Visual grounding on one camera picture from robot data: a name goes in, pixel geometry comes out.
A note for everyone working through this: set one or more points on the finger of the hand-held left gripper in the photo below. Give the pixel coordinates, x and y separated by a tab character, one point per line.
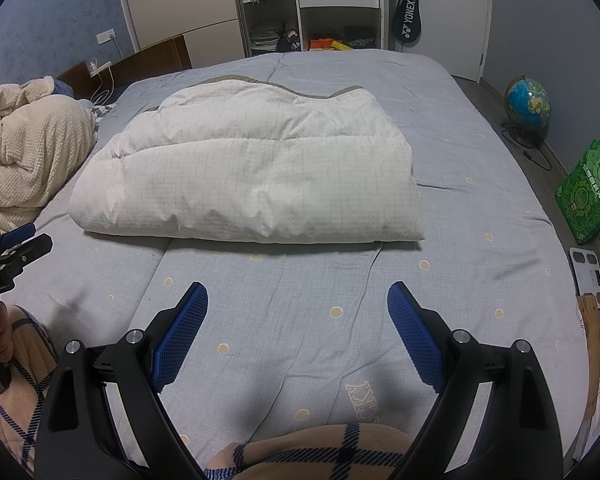
17	234
30	252

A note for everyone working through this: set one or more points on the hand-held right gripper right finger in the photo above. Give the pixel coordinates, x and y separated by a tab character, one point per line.
415	340

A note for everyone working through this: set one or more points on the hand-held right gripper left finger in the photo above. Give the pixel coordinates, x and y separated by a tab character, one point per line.
180	340

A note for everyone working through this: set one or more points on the white down jacket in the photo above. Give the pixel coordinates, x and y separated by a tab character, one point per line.
255	170

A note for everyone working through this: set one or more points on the person's left forearm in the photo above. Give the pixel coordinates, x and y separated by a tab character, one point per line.
30	350

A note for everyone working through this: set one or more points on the folded clothes on shelf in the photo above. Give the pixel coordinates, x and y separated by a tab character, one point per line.
265	37

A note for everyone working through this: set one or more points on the cream knit blanket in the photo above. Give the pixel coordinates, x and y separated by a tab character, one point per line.
30	150

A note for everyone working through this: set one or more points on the light blue dotted bed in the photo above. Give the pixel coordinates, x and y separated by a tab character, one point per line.
305	280

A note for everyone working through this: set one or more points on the beige plaid pajamas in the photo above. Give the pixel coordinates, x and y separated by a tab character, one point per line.
320	452

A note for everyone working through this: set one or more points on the blue cloth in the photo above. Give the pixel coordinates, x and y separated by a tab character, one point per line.
66	87

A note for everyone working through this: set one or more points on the brown cardboard sheet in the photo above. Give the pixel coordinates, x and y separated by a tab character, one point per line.
589	350

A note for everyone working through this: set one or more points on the white bathroom scale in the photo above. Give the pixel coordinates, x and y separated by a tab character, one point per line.
587	275

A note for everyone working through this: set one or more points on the white power strip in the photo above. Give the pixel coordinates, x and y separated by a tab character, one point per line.
99	68

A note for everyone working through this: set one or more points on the dark wooden headboard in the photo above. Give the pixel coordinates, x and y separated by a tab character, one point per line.
155	57

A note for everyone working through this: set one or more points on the green shopping bag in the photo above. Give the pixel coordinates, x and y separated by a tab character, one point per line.
587	195

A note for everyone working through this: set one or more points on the blue globe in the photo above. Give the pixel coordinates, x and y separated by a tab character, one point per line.
527	102

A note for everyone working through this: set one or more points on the cream wardrobe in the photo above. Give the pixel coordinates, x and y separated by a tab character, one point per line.
180	5

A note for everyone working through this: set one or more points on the orange box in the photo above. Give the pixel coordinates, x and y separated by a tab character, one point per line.
321	44

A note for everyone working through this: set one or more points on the black racket bag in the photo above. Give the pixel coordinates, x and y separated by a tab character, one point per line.
407	15

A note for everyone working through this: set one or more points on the white door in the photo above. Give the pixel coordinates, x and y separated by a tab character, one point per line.
455	15

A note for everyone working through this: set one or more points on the white wall socket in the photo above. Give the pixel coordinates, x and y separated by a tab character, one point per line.
106	37

